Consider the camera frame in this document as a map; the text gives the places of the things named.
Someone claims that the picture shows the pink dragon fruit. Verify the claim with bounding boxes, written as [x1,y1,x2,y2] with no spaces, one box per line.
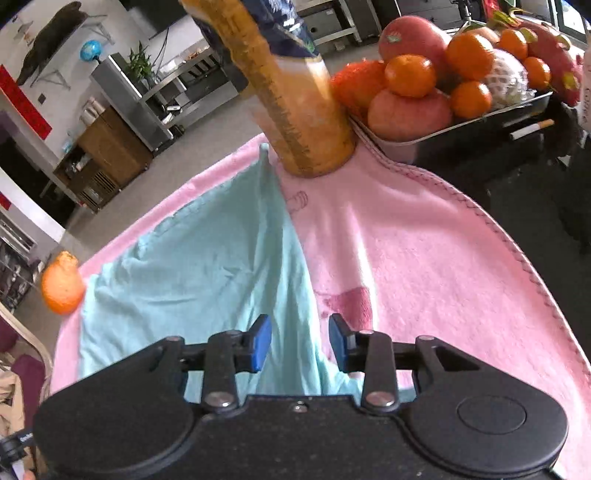
[489,9,585,107]

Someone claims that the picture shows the stainless steel counter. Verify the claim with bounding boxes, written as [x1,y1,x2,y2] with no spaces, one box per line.
[90,53,185,151]

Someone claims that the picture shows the maroon chair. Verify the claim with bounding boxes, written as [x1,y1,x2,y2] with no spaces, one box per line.
[0,302,54,402]

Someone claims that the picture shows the beige cloth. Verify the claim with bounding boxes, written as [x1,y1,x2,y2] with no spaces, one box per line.
[0,369,26,444]

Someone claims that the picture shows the white foam-netted fruit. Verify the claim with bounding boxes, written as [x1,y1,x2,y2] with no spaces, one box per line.
[482,50,529,109]

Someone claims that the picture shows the brown wooden cabinet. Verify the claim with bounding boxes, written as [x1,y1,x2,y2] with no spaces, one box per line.
[53,107,154,212]

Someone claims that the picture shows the green potted plant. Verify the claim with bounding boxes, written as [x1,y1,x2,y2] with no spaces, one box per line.
[126,41,155,86]

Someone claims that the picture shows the knobbed orange citrus fruit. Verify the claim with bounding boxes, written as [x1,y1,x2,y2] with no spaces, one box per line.
[41,251,86,315]

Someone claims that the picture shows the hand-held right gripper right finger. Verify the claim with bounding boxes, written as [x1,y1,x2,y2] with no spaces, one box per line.
[328,313,481,413]

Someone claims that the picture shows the white cigarette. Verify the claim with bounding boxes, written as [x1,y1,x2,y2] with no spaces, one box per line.
[509,119,555,140]

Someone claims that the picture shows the metal shelf rack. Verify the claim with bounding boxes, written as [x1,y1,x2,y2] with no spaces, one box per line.
[157,46,241,109]

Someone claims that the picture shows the large red apple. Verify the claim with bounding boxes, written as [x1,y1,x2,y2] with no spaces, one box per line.
[379,16,451,77]

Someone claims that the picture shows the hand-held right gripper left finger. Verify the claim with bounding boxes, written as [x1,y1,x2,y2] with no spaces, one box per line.
[139,314,273,414]

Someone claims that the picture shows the small orange tangerine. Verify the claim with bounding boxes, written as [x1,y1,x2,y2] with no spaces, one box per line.
[523,56,551,90]
[450,80,493,120]
[445,31,496,83]
[385,54,437,97]
[496,28,528,61]

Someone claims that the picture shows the light blue shirt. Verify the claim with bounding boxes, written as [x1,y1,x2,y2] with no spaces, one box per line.
[78,143,416,402]

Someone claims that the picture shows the orange net bag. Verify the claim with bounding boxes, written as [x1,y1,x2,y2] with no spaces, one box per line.
[330,60,389,123]

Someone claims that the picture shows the pale pink apple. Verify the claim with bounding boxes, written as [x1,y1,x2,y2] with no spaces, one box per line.
[368,88,453,141]

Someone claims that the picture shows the long red banner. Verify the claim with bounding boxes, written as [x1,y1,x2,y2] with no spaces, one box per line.
[0,65,52,139]

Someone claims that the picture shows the orange juice bottle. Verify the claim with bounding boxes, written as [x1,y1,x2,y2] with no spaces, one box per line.
[179,0,357,178]

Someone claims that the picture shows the metal fruit tray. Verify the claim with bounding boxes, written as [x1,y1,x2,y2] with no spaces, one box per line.
[348,90,555,164]

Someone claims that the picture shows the pink printed blanket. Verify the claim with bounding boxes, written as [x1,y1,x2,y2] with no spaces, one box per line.
[50,131,591,480]

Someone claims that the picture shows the dark seal figure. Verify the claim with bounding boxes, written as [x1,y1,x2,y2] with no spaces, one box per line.
[16,1,89,87]

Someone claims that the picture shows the white paper cups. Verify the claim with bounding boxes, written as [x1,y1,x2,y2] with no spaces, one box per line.
[82,98,105,124]

